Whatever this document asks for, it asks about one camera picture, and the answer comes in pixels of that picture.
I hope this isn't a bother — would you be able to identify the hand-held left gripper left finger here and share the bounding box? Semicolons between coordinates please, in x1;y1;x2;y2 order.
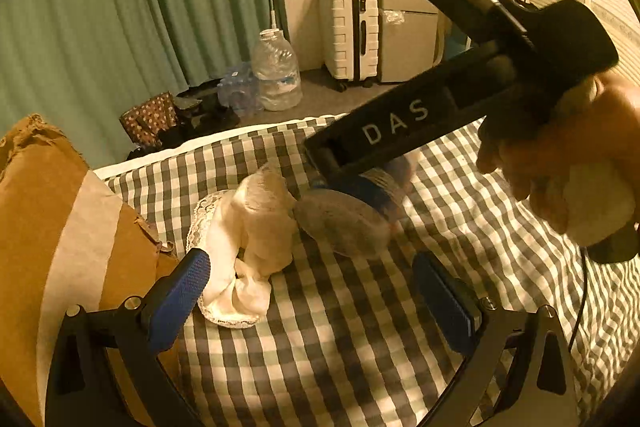
45;249;213;427

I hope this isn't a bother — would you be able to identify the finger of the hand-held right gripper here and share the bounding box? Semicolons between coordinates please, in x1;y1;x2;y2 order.
306;146;416;220

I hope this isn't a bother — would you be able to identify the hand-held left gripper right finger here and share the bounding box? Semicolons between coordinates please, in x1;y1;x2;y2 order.
412;251;581;427

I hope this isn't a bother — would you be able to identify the white lace cloth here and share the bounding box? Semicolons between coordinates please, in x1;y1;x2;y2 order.
186;189;273;329

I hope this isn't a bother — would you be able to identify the clear plastic bottle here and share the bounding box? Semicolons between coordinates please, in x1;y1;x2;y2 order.
292;179;396;260

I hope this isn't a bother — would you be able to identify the brown cardboard box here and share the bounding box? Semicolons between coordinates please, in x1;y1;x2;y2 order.
0;114;181;427

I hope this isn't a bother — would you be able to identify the person's right hand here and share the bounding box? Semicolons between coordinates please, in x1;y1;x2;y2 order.
475;67;640;235

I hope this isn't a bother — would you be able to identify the silver mini fridge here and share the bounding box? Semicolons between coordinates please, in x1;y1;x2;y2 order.
375;0;451;84

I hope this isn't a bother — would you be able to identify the white suitcase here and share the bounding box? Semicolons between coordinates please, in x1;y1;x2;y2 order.
318;0;381;88

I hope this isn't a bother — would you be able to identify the beige sheer cloth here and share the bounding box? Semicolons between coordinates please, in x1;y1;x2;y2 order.
235;164;298;275

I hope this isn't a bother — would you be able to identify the checked blanket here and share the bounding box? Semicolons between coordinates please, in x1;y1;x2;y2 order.
102;114;640;427

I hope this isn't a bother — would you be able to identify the large clear water bottle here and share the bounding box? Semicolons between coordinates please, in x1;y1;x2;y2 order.
250;28;304;112

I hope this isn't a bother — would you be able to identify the pack of small water bottles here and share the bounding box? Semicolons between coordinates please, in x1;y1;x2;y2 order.
217;63;263;118

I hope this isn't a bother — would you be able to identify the dark clothes pile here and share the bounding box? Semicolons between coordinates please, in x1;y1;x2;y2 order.
127;79;241;160

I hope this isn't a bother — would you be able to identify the brown floral bag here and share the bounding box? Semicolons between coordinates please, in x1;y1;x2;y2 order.
120;92;181;148

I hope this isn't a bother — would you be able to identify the white tissue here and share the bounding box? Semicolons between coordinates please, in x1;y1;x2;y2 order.
562;162;638;248

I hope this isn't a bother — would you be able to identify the wide green curtain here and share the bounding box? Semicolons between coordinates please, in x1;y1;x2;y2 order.
0;0;291;168

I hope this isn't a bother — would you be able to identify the black cable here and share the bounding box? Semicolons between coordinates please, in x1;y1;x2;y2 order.
567;247;590;353

